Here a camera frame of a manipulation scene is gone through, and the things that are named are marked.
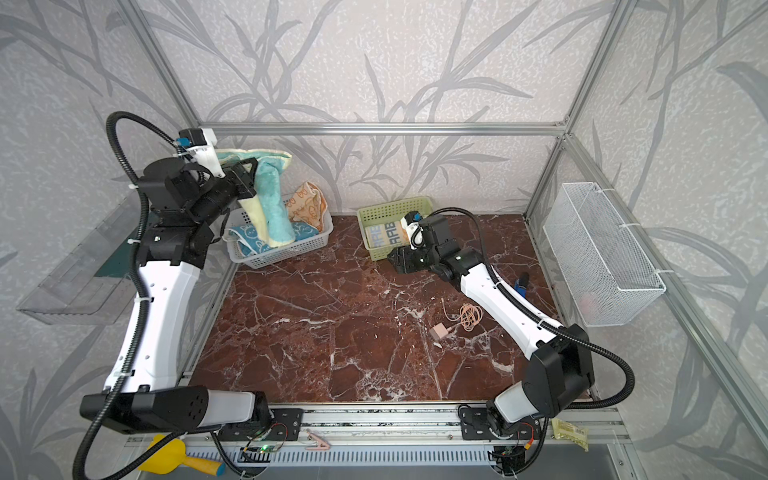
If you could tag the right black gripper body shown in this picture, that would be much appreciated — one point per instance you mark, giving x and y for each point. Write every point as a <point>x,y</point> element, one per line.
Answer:
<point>405,259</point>

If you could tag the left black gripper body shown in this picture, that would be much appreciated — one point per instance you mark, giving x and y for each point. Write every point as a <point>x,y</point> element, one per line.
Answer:
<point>244,180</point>

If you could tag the cream rabbit lettered towel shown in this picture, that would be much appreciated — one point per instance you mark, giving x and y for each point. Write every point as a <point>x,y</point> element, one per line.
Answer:
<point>389,234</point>

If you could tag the yellow and teal towel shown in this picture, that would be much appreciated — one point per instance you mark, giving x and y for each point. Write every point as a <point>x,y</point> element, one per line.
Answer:
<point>266,210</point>

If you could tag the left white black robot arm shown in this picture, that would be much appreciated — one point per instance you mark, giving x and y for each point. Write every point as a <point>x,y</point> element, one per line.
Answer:
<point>180,198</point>

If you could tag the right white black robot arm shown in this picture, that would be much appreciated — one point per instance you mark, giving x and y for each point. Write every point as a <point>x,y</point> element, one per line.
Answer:
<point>560,366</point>

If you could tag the green plastic basket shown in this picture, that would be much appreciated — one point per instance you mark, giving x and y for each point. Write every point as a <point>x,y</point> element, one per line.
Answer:
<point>386,212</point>

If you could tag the white plastic laundry basket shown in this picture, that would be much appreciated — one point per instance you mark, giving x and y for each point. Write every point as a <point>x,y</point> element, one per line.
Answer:
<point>246,247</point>

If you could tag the orange patterned towel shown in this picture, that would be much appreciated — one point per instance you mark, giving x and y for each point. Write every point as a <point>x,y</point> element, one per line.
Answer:
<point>308,205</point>

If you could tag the pink clothespin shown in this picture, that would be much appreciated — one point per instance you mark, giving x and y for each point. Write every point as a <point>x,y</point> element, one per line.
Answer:
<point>317,442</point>

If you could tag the yellow paper tag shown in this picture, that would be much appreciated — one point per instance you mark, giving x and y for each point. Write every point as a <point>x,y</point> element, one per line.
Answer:
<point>563,430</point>

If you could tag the green circuit board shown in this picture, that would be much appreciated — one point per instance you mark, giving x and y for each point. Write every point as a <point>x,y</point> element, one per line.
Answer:
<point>262,449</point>

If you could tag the yellow plastic scoop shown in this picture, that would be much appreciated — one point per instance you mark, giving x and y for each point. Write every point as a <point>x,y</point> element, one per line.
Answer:
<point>173,455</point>

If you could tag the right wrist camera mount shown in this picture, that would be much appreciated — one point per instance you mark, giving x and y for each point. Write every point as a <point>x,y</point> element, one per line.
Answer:
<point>412,228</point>

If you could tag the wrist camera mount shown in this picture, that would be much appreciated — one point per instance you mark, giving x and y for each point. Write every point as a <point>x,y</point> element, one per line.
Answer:
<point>412,228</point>
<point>199,144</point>

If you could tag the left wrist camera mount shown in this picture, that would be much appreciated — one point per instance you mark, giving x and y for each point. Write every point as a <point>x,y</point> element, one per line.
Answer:
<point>199,144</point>

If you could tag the clear acrylic wall shelf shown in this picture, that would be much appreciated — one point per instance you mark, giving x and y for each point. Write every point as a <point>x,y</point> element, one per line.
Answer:
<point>91,286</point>

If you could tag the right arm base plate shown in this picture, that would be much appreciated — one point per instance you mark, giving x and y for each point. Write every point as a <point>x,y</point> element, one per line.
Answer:
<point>485,423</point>

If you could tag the white wire mesh basket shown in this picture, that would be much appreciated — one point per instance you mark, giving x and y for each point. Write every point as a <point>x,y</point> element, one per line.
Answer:
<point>609,276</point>

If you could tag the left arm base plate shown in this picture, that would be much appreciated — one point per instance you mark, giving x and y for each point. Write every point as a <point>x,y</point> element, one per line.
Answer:
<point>285,425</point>

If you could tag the aluminium front rail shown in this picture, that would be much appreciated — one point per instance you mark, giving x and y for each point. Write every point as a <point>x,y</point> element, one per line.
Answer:
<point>388,423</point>

